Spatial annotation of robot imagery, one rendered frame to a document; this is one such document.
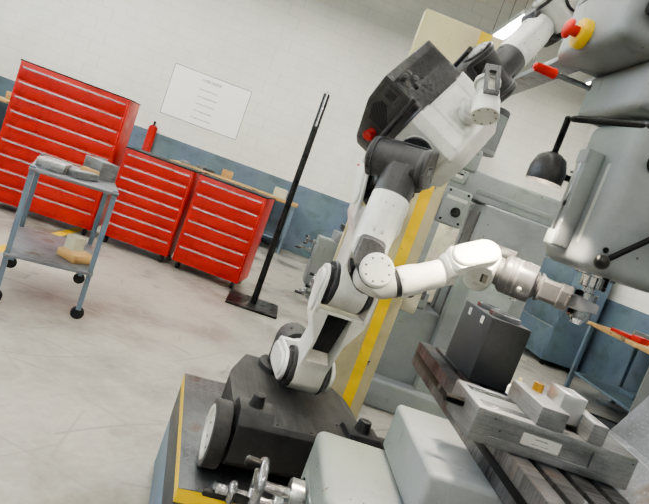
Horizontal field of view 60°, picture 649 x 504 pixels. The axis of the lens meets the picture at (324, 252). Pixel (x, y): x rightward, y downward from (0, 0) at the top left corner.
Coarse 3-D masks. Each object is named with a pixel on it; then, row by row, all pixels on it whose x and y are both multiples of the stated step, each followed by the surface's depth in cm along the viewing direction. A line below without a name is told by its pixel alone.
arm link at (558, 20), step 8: (560, 0) 153; (568, 0) 153; (576, 0) 151; (544, 8) 155; (552, 8) 154; (560, 8) 154; (568, 8) 154; (552, 16) 155; (560, 16) 155; (568, 16) 155; (560, 24) 156; (560, 32) 157
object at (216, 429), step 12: (216, 408) 162; (228, 408) 162; (216, 420) 157; (228, 420) 159; (204, 432) 171; (216, 432) 156; (228, 432) 157; (204, 444) 168; (216, 444) 155; (204, 456) 157; (216, 456) 156
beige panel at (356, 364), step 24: (432, 24) 279; (456, 24) 280; (456, 48) 281; (432, 192) 290; (408, 216) 291; (432, 216) 292; (408, 240) 293; (384, 312) 297; (360, 336) 298; (384, 336) 299; (336, 360) 299; (360, 360) 300; (336, 384) 301; (360, 384) 302; (360, 408) 304
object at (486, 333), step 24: (480, 312) 162; (504, 312) 166; (456, 336) 172; (480, 336) 156; (504, 336) 154; (528, 336) 154; (456, 360) 166; (480, 360) 154; (504, 360) 155; (504, 384) 156
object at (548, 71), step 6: (534, 66) 124; (540, 66) 124; (546, 66) 124; (540, 72) 124; (546, 72) 124; (552, 72) 124; (558, 72) 125; (552, 78) 125; (558, 78) 125; (564, 78) 125; (570, 78) 125; (576, 84) 125; (582, 84) 125; (588, 90) 126
